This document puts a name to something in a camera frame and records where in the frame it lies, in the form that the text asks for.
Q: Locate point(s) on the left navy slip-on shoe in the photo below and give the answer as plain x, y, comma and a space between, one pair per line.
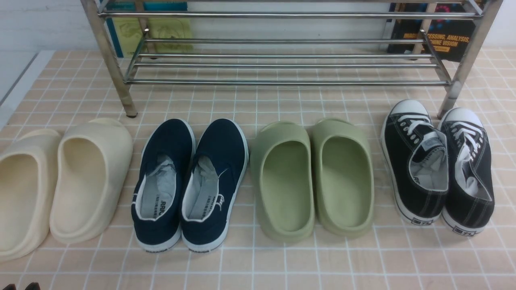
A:
158, 194

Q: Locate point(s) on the green foam slipper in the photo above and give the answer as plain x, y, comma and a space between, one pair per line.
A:
344, 181
280, 165

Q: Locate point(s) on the right cream foam slipper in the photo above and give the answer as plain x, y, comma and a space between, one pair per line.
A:
93, 162

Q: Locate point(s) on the navy slip-on shoe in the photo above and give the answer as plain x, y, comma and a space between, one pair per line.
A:
158, 194
218, 168

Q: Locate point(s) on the silver metal shoe rack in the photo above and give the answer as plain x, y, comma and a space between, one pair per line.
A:
97, 11

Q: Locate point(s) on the left green foam slipper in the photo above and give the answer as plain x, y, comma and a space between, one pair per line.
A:
280, 165

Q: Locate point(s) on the left cream foam slipper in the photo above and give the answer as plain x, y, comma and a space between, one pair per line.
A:
28, 176

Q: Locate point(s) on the black image processing book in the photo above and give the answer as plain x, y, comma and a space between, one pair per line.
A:
450, 38

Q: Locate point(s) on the right navy slip-on shoe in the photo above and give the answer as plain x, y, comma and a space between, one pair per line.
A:
218, 168

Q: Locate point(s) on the right green foam slipper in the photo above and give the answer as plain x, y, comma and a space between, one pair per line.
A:
344, 181

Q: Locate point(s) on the cream foam slipper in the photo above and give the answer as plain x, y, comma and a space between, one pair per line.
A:
93, 162
28, 176

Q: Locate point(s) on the black canvas sneaker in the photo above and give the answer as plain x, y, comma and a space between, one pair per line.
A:
416, 155
470, 201

